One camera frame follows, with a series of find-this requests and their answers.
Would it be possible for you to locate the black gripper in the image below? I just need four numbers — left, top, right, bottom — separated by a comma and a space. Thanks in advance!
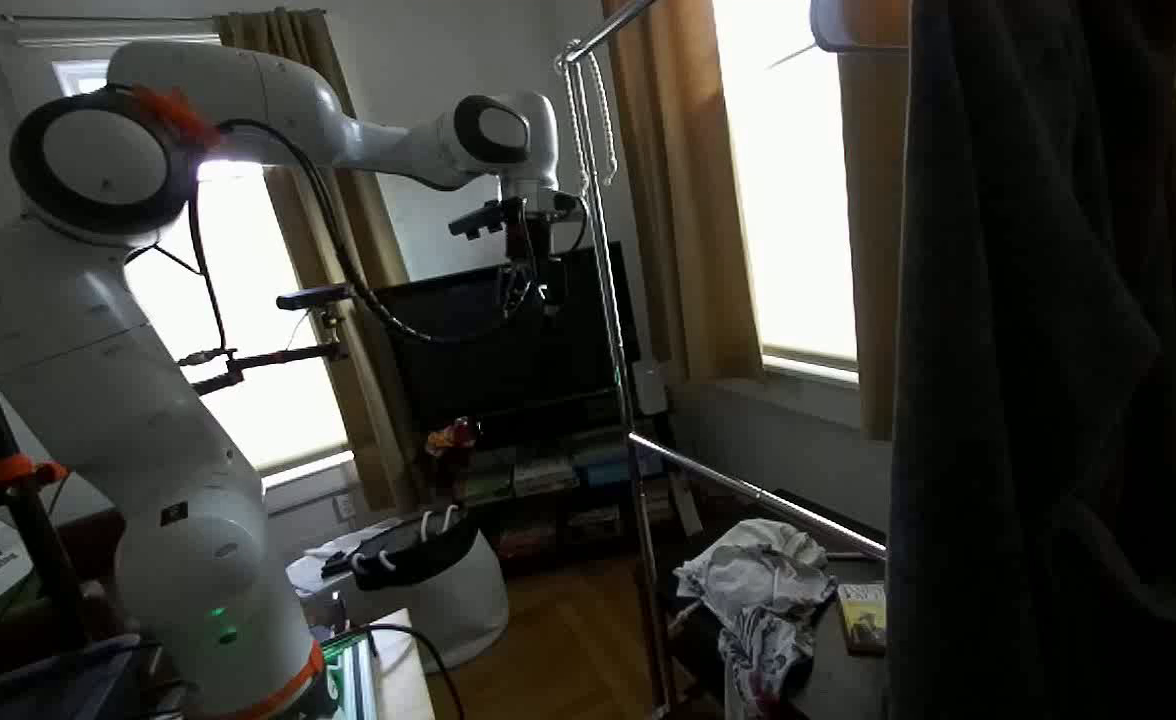
503, 192, 585, 320

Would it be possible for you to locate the chrome metal clothes rack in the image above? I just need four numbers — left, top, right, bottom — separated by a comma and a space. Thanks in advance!
555, 0, 894, 720

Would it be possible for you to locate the black flat television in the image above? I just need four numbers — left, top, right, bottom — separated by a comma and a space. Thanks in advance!
375, 243, 644, 437

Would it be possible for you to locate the small red flower ornament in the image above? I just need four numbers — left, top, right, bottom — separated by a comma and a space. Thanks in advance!
420, 413, 484, 471

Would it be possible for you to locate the yellow curtain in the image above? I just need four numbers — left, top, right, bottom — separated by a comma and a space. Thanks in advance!
602, 0, 763, 391
214, 7, 420, 518
835, 36, 916, 444

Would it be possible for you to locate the dark television shelf unit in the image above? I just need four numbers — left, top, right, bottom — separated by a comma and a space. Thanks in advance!
413, 418, 700, 575

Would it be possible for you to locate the bright window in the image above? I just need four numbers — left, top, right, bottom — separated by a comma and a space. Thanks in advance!
46, 53, 359, 483
704, 0, 863, 386

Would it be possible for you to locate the white laundry hamper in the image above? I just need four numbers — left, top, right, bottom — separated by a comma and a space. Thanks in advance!
283, 501, 516, 671

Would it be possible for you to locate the white crumpled clothes pile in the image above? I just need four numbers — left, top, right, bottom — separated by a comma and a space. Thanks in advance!
667, 518, 843, 712

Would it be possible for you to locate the small yellow book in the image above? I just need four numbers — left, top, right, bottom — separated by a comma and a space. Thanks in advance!
832, 580, 894, 661

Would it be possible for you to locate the dark hanging garment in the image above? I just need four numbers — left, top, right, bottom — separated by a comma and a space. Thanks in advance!
884, 0, 1176, 720

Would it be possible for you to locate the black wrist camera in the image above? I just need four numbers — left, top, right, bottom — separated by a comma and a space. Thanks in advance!
444, 197, 525, 243

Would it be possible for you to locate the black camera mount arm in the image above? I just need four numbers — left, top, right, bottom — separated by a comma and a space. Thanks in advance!
179, 280, 359, 401

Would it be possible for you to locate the thin black cable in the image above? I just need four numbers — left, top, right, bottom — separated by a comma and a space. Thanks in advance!
366, 617, 473, 720

